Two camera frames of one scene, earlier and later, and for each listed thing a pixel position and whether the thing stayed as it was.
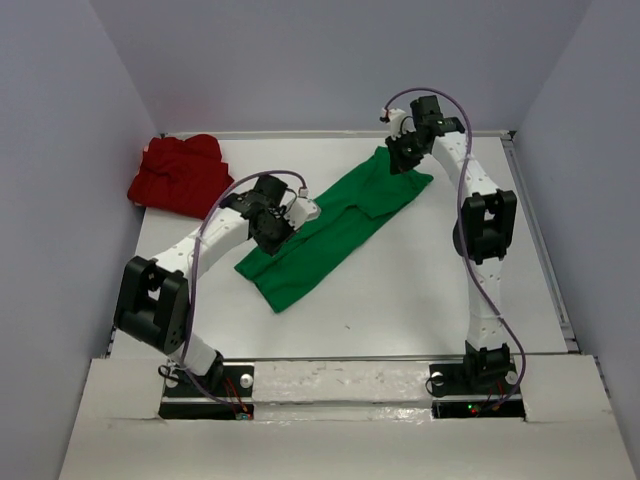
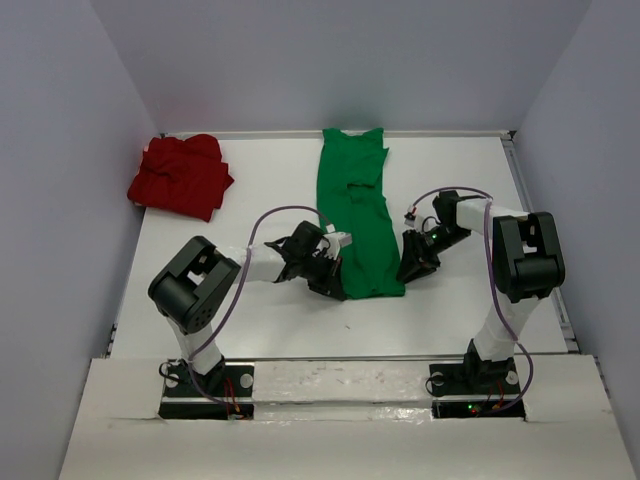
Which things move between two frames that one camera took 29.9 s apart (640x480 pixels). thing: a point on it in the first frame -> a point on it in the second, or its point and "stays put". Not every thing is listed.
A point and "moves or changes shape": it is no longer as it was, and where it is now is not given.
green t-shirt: [346, 223] moves or changes shape
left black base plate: [226, 393] stays put
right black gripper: [397, 162] -> [415, 261]
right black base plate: [458, 393] stays put
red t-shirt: [181, 176] stays put
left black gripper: [271, 247] -> [330, 284]
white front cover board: [339, 421] stays put
